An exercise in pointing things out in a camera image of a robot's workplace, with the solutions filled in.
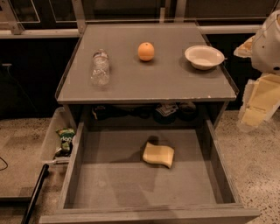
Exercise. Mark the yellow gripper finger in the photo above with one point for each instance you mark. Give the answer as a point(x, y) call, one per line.
point(261, 99)
point(245, 49)

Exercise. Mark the yellow sponge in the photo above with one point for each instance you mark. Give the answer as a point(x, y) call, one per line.
point(158, 154)

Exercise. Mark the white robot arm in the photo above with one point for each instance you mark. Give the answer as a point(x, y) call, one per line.
point(266, 48)

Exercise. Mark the grey cabinet counter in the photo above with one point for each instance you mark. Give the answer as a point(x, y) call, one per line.
point(168, 77)

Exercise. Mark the grey open top drawer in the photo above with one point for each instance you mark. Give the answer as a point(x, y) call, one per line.
point(108, 182)

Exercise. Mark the white bowl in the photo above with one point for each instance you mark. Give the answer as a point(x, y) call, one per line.
point(204, 57)

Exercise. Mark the dark clutter inside cabinet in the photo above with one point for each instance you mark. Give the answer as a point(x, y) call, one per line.
point(163, 113)

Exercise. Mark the orange fruit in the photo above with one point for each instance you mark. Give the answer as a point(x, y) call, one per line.
point(146, 51)

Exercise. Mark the clear plastic water bottle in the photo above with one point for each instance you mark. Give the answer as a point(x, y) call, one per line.
point(100, 75)

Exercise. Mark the green snack bag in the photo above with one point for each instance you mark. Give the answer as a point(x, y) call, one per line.
point(66, 137)

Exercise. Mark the clear plastic storage bin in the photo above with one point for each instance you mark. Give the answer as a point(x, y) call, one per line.
point(52, 141)

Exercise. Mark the grey metal railing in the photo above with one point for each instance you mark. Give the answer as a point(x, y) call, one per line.
point(46, 18)

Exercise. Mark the black pole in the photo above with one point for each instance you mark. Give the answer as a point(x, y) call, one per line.
point(35, 194)

